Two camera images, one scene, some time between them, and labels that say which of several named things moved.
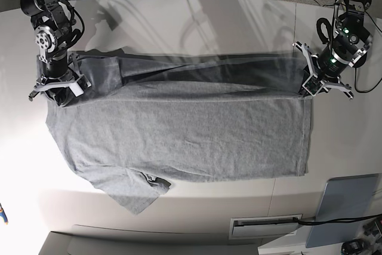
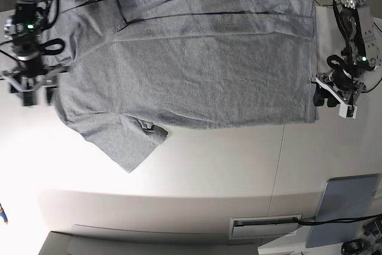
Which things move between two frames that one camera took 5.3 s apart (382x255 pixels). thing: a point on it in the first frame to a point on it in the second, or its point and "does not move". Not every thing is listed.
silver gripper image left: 62,95 to 30,77
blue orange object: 2,214 does not move
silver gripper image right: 315,83 to 326,79
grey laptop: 344,197 does not move
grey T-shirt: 150,118 to 139,65
